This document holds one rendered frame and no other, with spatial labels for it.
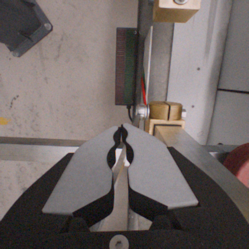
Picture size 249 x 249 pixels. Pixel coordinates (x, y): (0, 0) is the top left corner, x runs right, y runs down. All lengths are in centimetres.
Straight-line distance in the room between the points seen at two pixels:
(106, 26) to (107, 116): 56
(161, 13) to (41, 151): 26
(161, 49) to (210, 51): 17
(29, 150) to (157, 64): 31
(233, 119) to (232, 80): 10
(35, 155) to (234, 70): 46
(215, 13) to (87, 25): 79
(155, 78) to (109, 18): 80
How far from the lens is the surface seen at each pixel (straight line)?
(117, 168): 16
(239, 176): 26
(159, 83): 39
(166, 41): 40
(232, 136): 46
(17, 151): 30
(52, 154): 27
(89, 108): 113
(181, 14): 25
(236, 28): 51
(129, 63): 38
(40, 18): 124
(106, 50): 110
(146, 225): 42
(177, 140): 18
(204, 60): 51
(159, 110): 22
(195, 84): 50
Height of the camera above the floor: 108
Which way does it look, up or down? 74 degrees down
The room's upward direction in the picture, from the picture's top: 176 degrees counter-clockwise
